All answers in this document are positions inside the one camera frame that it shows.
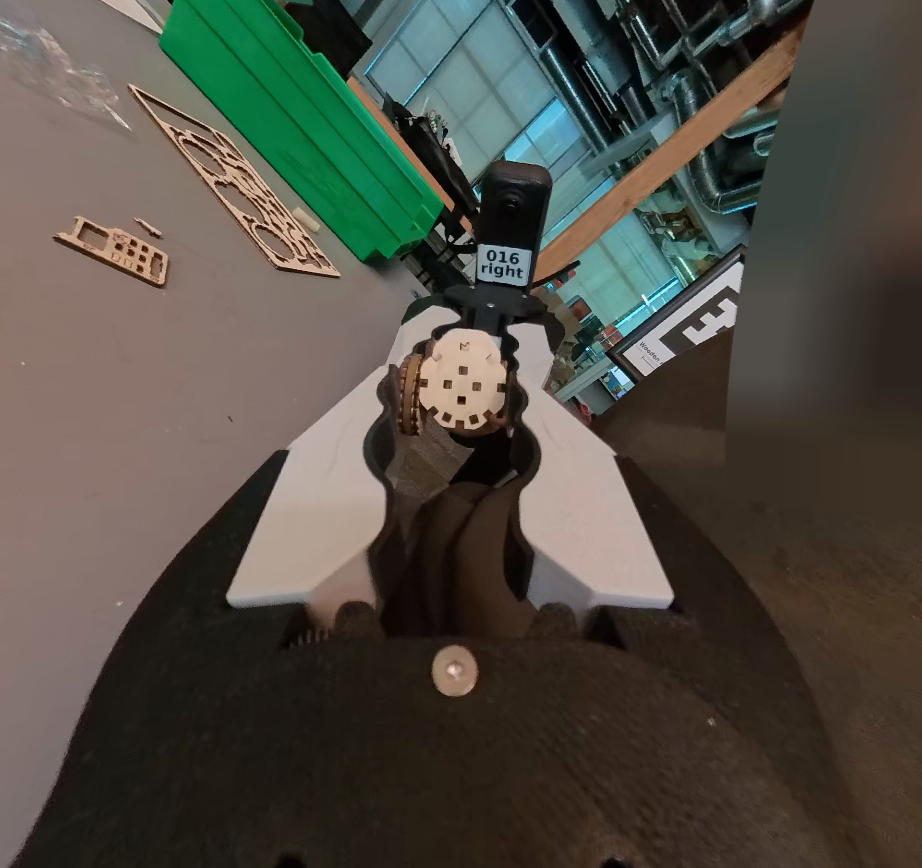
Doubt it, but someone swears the wooden sheet with round cutouts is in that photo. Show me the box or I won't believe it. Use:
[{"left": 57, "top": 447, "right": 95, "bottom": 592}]
[{"left": 128, "top": 83, "right": 341, "bottom": 280}]

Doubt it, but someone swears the wooden beam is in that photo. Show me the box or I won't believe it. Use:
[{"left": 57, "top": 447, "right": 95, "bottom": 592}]
[{"left": 533, "top": 14, "right": 811, "bottom": 282}]

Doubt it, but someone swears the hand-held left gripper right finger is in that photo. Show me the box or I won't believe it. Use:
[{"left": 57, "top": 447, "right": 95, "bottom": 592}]
[{"left": 508, "top": 367, "right": 676, "bottom": 635}]

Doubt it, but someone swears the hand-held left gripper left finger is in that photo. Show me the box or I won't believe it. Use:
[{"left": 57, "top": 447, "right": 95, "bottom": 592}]
[{"left": 225, "top": 362, "right": 404, "bottom": 630}]

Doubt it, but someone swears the framed black and white sign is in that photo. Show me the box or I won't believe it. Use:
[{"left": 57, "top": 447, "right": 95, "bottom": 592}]
[{"left": 605, "top": 243, "right": 746, "bottom": 379}]

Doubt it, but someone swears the wooden sidecar model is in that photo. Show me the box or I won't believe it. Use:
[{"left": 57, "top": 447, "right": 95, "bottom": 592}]
[{"left": 398, "top": 328, "right": 521, "bottom": 440}]

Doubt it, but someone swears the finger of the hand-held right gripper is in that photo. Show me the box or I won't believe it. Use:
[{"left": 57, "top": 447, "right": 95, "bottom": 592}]
[
  {"left": 504, "top": 317, "right": 566, "bottom": 397},
  {"left": 395, "top": 306, "right": 462, "bottom": 372}
]

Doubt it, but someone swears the clear plastic bag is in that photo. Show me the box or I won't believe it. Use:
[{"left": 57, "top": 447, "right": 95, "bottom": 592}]
[{"left": 0, "top": 14, "right": 138, "bottom": 133}]

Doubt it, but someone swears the wooden table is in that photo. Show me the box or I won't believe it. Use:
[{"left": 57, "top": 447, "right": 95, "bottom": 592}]
[{"left": 346, "top": 76, "right": 473, "bottom": 235}]

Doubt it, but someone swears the silver ventilation duct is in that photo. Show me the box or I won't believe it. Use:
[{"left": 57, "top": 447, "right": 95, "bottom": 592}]
[{"left": 652, "top": 65, "right": 782, "bottom": 217}]

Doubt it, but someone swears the wooden plate with square holes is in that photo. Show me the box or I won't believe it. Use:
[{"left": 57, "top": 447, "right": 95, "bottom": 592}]
[{"left": 52, "top": 216, "right": 171, "bottom": 288}]

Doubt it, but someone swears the grey desk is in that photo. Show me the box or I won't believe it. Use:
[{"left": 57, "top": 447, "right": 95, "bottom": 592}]
[{"left": 0, "top": 0, "right": 448, "bottom": 862}]

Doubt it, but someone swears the green plastic bin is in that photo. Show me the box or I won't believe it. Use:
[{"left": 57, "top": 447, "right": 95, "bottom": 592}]
[{"left": 158, "top": 0, "right": 444, "bottom": 264}]

